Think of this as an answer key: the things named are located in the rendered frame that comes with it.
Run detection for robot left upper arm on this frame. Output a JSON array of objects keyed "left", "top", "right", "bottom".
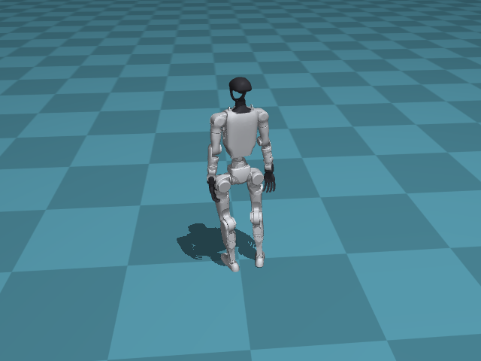
[{"left": 210, "top": 112, "right": 227, "bottom": 155}]

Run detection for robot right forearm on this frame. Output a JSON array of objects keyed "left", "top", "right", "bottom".
[{"left": 261, "top": 139, "right": 274, "bottom": 171}]

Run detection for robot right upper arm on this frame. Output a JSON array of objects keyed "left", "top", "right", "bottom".
[{"left": 256, "top": 108, "right": 270, "bottom": 147}]

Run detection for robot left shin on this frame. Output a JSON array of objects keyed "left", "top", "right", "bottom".
[{"left": 220, "top": 220, "right": 236, "bottom": 264}]

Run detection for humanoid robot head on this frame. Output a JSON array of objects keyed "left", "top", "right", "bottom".
[{"left": 229, "top": 77, "right": 252, "bottom": 114}]

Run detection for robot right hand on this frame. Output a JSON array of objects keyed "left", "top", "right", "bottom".
[{"left": 262, "top": 163, "right": 275, "bottom": 193}]

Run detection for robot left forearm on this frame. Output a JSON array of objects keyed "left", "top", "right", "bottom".
[{"left": 207, "top": 144, "right": 219, "bottom": 182}]

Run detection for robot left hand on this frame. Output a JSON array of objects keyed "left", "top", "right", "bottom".
[{"left": 207, "top": 177, "right": 221, "bottom": 202}]

